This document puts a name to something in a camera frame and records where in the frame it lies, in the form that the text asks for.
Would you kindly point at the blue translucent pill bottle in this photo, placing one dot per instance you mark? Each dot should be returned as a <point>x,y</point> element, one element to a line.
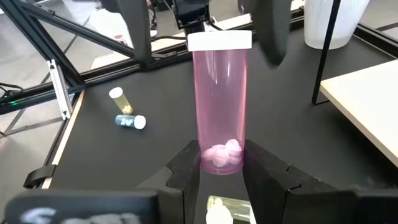
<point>127,120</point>

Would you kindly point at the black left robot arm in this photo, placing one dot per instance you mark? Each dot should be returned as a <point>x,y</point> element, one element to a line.
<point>191,14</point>

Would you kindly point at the red translucent pill bottle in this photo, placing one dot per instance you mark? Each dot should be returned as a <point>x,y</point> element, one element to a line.
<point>220,93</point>

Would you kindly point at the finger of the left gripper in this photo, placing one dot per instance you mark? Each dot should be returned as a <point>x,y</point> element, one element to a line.
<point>273,31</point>
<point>138,31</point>

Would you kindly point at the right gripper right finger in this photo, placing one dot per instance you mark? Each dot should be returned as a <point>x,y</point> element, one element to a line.
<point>280,193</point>

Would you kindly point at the black clamp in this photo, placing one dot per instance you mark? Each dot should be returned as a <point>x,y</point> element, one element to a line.
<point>38,175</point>

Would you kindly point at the black table mat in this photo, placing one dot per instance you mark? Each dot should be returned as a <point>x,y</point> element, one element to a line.
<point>124,155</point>

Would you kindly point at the silver metal bracket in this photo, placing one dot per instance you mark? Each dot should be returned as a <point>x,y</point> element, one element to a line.
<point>60,90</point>

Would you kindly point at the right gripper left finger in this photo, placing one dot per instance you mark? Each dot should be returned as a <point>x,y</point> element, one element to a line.
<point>177,186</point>

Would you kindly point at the green plant in white pot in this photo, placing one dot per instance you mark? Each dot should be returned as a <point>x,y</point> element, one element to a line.
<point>351,21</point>

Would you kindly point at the wooden shelf with black frame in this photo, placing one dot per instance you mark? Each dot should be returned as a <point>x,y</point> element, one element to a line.
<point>367,102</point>

